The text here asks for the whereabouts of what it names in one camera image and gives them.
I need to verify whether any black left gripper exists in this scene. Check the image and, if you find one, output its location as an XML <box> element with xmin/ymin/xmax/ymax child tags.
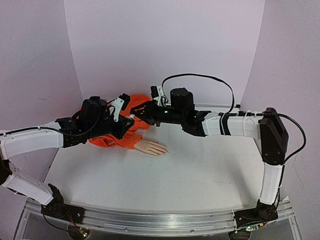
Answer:
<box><xmin>88</xmin><ymin>115</ymin><xmax>135</xmax><ymax>140</ymax></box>

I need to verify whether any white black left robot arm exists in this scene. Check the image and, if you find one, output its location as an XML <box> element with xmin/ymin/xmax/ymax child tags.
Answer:
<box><xmin>0</xmin><ymin>93</ymin><xmax>135</xmax><ymax>224</ymax></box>

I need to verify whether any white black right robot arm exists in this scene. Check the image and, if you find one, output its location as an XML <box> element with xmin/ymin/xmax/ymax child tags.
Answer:
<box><xmin>130</xmin><ymin>86</ymin><xmax>289</xmax><ymax>230</ymax></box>

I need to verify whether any orange sweatshirt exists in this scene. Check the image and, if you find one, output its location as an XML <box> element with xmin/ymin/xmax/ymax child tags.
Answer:
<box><xmin>88</xmin><ymin>94</ymin><xmax>152</xmax><ymax>150</ymax></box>

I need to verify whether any mannequin hand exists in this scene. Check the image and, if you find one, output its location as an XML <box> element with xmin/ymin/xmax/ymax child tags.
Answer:
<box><xmin>134</xmin><ymin>138</ymin><xmax>168</xmax><ymax>156</ymax></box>

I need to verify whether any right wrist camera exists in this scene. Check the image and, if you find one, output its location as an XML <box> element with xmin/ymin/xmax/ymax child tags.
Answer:
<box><xmin>150</xmin><ymin>85</ymin><xmax>168</xmax><ymax>107</ymax></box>

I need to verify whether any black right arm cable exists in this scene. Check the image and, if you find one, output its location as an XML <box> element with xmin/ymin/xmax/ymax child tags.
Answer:
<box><xmin>161</xmin><ymin>73</ymin><xmax>307</xmax><ymax>161</ymax></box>

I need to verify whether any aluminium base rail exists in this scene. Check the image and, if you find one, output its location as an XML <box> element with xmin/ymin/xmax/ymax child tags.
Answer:
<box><xmin>13</xmin><ymin>199</ymin><xmax>302</xmax><ymax>240</ymax></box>

